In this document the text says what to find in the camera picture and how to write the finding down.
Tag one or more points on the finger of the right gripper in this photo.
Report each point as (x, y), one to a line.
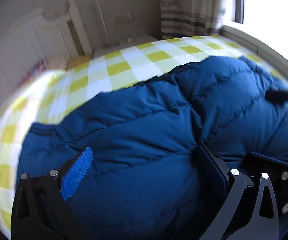
(276, 96)

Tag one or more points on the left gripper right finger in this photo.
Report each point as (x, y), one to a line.
(241, 207)

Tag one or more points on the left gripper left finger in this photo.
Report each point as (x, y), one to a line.
(40, 209)

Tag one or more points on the blue quilted down jacket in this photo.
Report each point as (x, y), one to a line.
(145, 181)

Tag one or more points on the yellow checked bed sheet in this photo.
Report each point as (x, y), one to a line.
(55, 93)

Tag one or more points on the printed striped curtain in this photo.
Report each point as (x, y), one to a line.
(185, 18)

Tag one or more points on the colourful patterned pillow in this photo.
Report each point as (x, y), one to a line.
(35, 70)

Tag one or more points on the white bedside table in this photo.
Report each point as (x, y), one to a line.
(132, 41)

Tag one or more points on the yellow pillow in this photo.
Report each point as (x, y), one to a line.
(78, 61)

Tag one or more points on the white desk lamp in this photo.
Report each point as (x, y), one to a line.
(110, 42)

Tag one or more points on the white wooden headboard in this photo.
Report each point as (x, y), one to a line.
(34, 38)

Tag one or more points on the wall socket plate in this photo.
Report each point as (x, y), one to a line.
(124, 19)

